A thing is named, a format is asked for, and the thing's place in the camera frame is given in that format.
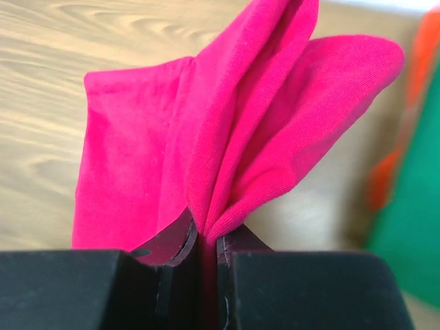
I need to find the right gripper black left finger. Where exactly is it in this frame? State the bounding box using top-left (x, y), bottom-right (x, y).
top-left (1, 210), bottom-right (197, 330)

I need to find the folded green t shirt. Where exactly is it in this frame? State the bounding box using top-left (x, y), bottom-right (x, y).
top-left (364, 61), bottom-right (440, 310)

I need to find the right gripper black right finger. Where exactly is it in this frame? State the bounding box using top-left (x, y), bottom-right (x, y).
top-left (217, 225), bottom-right (413, 330)

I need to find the bright pink t shirt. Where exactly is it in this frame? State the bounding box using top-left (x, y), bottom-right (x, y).
top-left (71, 0), bottom-right (405, 252)

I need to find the folded orange t shirt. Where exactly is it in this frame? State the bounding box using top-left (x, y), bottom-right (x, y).
top-left (366, 4), bottom-right (439, 211)

